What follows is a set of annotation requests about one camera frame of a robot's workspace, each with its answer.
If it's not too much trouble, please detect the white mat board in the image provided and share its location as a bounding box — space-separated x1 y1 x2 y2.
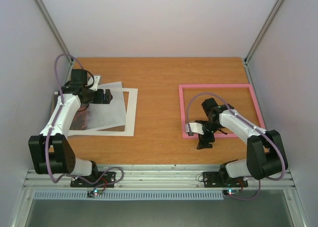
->
68 88 138 137

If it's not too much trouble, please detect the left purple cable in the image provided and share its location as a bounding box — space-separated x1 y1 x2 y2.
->
44 53 125 188

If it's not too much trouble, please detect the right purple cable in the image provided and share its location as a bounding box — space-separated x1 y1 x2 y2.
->
186 92 285 201

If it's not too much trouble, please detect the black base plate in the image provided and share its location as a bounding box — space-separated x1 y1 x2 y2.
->
203 171 248 188
70 171 116 188

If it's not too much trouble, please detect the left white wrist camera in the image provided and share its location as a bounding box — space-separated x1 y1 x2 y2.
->
86 75 101 91

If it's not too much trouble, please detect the pink picture frame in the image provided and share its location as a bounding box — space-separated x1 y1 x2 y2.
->
179 83 265 139

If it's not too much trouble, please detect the aluminium rail base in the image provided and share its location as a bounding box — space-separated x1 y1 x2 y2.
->
23 163 296 190

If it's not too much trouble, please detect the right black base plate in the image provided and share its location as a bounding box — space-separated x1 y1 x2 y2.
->
203 171 248 188

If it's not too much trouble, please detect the controller board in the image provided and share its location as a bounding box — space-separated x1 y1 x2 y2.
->
223 189 240 196
86 189 103 198

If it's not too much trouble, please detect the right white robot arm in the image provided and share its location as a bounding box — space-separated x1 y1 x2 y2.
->
190 98 288 186

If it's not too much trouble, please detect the aluminium corner post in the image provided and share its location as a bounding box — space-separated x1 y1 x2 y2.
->
243 0 293 64
34 0 70 54

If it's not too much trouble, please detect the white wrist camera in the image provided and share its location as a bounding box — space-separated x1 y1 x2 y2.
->
184 122 204 136
86 75 101 91

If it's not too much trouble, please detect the left controller board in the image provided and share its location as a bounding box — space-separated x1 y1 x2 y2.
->
86 189 103 198

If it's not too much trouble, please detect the purple cable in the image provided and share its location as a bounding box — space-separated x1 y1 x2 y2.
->
44 53 125 188
186 92 285 201

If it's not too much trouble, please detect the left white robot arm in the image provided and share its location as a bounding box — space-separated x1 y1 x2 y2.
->
28 69 113 186

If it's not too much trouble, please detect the grey slotted cable duct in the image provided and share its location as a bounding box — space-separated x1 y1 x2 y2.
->
33 190 223 201

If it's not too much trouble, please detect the right controller board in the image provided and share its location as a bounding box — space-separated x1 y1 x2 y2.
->
223 189 240 196

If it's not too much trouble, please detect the right aluminium corner post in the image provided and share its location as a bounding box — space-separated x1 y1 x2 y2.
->
243 0 293 64

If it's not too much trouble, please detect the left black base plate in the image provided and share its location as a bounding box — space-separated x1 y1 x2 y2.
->
70 171 116 188

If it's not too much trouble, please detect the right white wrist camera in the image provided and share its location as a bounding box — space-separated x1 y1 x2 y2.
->
184 122 204 136

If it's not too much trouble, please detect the left aluminium corner post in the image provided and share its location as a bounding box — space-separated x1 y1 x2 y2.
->
34 0 70 54

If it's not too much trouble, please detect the red forest photo print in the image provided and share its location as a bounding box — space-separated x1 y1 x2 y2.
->
70 81 126 131

